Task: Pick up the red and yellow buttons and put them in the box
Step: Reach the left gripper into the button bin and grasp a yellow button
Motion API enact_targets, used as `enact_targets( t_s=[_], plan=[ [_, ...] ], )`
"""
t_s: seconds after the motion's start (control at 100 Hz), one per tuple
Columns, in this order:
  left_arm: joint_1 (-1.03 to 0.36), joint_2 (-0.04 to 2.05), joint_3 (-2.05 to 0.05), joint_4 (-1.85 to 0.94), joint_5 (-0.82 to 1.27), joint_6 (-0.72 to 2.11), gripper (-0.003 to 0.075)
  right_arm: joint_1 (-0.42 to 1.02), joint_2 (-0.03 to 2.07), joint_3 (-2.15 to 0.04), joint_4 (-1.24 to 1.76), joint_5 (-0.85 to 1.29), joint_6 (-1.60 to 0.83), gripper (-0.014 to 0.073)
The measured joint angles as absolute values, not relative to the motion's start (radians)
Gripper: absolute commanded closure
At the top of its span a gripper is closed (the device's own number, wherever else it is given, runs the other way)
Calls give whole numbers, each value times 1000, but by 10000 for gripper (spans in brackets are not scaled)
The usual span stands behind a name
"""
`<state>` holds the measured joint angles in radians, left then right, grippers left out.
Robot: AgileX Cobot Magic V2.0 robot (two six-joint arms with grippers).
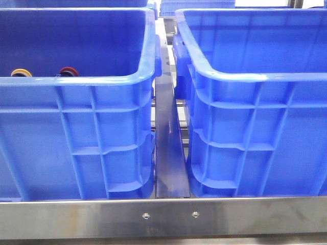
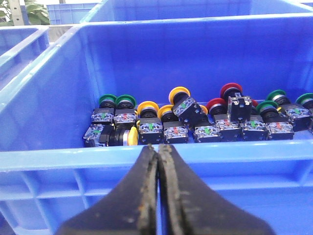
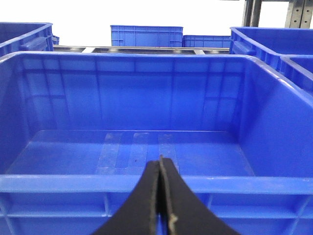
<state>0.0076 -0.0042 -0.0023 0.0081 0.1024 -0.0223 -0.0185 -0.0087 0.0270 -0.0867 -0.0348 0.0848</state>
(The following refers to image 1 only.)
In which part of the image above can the red push button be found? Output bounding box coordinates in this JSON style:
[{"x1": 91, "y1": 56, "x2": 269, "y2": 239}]
[{"x1": 55, "y1": 66, "x2": 79, "y2": 77}]

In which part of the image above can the yellow push button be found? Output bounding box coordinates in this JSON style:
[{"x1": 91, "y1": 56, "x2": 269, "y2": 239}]
[{"x1": 10, "y1": 68, "x2": 33, "y2": 77}]

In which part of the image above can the left blue plastic bin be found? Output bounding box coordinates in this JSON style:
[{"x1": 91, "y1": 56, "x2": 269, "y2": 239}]
[{"x1": 1, "y1": 8, "x2": 161, "y2": 202}]

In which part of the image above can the blue plastic bin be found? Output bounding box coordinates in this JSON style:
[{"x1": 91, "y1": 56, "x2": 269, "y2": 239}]
[
  {"x1": 174, "y1": 9, "x2": 326, "y2": 198},
  {"x1": 1, "y1": 8, "x2": 161, "y2": 202}
]

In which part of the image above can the right blue plastic bin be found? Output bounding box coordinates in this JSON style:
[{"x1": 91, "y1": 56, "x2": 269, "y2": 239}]
[{"x1": 174, "y1": 9, "x2": 326, "y2": 198}]

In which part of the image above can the far blue crate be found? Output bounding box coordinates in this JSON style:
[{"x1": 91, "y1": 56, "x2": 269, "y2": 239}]
[{"x1": 159, "y1": 0, "x2": 236, "y2": 17}]

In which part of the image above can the blue bin behind left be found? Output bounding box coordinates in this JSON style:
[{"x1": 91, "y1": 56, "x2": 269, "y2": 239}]
[{"x1": 1, "y1": 0, "x2": 158, "y2": 19}]

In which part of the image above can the stainless steel front rail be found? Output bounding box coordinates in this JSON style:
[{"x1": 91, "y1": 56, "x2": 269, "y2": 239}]
[{"x1": 1, "y1": 197, "x2": 326, "y2": 240}]

